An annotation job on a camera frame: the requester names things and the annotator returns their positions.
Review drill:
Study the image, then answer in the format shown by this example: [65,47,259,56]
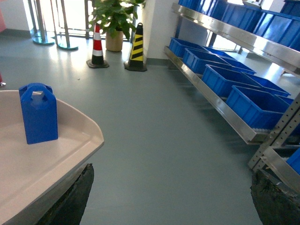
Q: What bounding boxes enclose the beige plastic dustpan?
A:
[0,90,104,225]

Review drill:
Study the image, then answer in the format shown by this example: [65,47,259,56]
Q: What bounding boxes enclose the yellow black traffic cone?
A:
[124,22,147,72]

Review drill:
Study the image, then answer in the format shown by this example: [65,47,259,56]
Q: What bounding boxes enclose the red white traffic cone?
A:
[86,23,109,68]

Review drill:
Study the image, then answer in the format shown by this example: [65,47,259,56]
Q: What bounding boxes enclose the steel rack shelf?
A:
[165,4,300,191]

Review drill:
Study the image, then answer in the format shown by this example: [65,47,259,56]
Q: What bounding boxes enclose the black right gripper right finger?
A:
[251,170,300,225]

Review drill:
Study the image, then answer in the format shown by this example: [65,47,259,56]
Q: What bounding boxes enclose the blue plastic bin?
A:
[169,37,208,58]
[226,86,289,130]
[183,48,231,74]
[202,65,262,98]

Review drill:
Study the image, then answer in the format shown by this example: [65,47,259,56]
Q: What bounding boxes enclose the blue plastic hexagonal part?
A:
[19,83,58,144]

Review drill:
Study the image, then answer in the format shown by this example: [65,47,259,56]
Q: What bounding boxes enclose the blue bins on shelf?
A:
[179,0,300,51]

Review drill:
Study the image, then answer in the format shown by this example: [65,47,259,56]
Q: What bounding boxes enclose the potted green plant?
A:
[89,0,145,52]

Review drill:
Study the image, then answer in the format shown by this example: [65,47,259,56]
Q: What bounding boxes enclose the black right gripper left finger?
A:
[37,164,94,225]

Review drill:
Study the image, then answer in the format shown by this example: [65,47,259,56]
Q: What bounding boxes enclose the metal barrier stands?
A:
[23,0,91,51]

